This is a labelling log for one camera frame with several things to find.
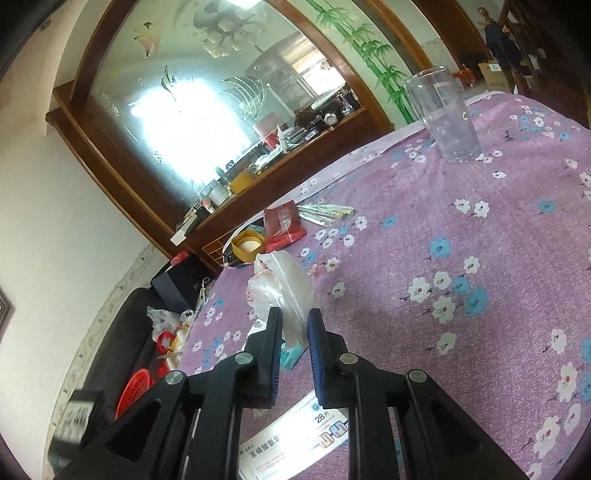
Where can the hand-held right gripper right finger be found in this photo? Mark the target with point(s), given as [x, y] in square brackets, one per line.
[318, 364]

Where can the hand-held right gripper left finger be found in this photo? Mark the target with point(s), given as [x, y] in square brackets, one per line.
[272, 355]

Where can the clear plastic bag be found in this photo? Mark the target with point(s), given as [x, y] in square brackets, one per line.
[286, 286]

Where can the red plastic basket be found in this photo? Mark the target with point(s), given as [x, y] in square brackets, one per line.
[134, 390]

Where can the white medicine box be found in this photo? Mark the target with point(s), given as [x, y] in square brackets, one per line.
[295, 443]

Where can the black sofa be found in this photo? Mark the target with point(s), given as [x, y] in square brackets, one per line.
[124, 323]

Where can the white plastic bag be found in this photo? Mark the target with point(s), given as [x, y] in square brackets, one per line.
[161, 318]

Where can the black bag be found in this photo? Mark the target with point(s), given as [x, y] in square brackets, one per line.
[180, 281]

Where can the red packet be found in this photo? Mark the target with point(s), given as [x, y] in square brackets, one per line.
[282, 221]

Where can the purple floral tablecloth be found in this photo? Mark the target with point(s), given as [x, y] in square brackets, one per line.
[461, 240]

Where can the wooden cabinet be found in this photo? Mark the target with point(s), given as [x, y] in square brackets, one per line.
[120, 175]

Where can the clear glass jar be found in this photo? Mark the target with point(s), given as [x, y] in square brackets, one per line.
[443, 120]

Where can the brown cardboard box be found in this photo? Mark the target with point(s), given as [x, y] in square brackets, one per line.
[494, 76]

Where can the etched wall mirror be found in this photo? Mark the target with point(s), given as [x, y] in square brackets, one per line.
[184, 106]

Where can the bamboo wall decal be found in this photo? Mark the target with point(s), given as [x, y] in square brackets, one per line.
[369, 50]

